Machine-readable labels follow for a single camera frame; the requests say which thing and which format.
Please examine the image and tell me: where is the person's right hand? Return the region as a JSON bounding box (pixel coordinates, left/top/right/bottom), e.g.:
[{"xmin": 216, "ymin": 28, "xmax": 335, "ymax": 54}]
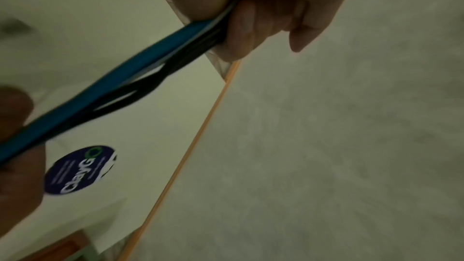
[{"xmin": 0, "ymin": 86, "xmax": 47, "ymax": 239}]

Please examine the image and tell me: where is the white cable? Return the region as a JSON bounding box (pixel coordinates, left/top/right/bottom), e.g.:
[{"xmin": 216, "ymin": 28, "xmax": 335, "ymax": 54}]
[{"xmin": 137, "ymin": 6, "xmax": 235, "ymax": 74}]

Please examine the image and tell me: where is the black cable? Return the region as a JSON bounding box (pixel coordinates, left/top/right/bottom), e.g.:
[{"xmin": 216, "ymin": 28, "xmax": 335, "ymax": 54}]
[
  {"xmin": 21, "ymin": 33, "xmax": 229, "ymax": 144},
  {"xmin": 21, "ymin": 29, "xmax": 229, "ymax": 140}
]

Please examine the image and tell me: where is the round purple sticker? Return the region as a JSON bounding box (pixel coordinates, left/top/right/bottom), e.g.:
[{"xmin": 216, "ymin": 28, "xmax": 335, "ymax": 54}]
[{"xmin": 43, "ymin": 145, "xmax": 117, "ymax": 197}]

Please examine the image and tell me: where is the white table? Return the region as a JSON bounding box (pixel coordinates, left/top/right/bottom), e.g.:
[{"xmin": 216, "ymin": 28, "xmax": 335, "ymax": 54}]
[{"xmin": 0, "ymin": 0, "xmax": 233, "ymax": 256}]

